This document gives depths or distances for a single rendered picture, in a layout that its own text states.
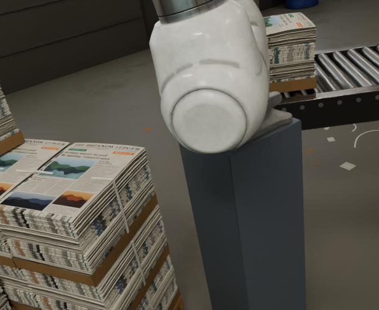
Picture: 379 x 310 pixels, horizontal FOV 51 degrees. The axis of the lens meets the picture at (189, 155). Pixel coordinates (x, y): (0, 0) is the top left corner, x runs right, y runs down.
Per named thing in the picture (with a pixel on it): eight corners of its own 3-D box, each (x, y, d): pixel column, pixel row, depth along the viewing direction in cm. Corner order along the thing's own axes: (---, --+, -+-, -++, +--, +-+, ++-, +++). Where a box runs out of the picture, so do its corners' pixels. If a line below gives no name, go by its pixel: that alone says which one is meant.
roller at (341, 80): (347, 103, 144) (347, 90, 142) (315, 63, 185) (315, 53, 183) (361, 100, 144) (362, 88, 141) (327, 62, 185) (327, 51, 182)
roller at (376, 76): (384, 97, 143) (385, 84, 141) (344, 59, 184) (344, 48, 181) (398, 95, 143) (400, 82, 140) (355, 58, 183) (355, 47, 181)
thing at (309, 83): (273, 93, 148) (272, 82, 146) (264, 69, 173) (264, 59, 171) (317, 88, 146) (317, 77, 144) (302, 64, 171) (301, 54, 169)
